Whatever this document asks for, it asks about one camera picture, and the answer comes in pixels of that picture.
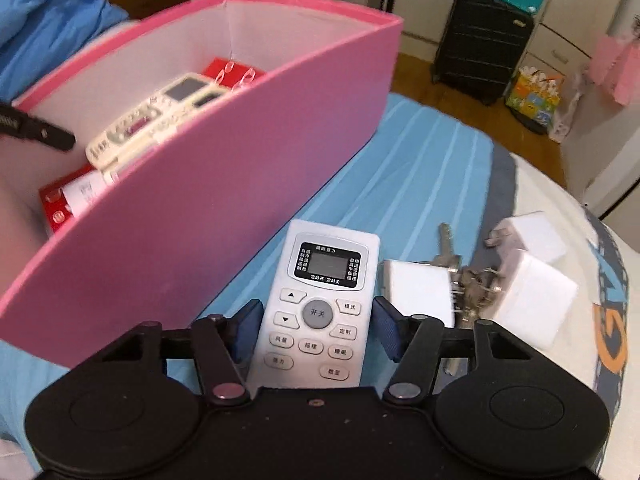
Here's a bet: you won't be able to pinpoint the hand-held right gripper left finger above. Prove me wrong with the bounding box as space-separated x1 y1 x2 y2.
100 299 265 407

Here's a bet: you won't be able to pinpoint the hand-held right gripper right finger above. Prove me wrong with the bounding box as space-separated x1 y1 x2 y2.
372 296 538 406

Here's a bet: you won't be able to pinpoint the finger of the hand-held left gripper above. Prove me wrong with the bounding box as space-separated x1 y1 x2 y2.
0 101 77 152

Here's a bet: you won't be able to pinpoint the white charger plug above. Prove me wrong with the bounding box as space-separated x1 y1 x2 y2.
487 249 580 348
485 210 568 263
382 259 458 328

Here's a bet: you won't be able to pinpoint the white remote control dark screen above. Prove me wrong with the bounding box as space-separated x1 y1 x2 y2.
247 219 381 390

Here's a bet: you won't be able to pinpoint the beige remote control purple buttons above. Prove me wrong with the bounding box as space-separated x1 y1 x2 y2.
85 72 211 168

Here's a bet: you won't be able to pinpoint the bunch of metal keys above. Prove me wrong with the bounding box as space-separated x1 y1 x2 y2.
435 222 506 378

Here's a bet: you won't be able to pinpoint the pink cardboard box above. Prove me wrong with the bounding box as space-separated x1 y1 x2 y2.
0 0 405 368

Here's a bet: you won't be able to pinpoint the red printed cloth case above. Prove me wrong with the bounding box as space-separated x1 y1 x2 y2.
39 57 266 236

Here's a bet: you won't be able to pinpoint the blue blanket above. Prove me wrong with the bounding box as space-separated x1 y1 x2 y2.
0 0 131 101

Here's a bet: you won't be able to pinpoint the striped bed sheet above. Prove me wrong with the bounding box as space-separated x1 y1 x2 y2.
0 92 640 480

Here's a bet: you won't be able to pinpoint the small white gift bag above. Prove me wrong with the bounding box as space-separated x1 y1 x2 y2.
547 110 573 141

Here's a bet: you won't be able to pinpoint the colourful gift bag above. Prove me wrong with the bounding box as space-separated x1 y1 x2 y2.
506 67 566 128

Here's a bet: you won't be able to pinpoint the black suitcase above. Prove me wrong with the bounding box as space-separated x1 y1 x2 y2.
431 0 536 106

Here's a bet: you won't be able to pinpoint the white wardrobe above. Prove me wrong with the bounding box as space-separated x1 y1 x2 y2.
400 0 481 61

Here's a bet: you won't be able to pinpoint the pink paper bag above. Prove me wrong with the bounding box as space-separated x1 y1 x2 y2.
590 35 640 106

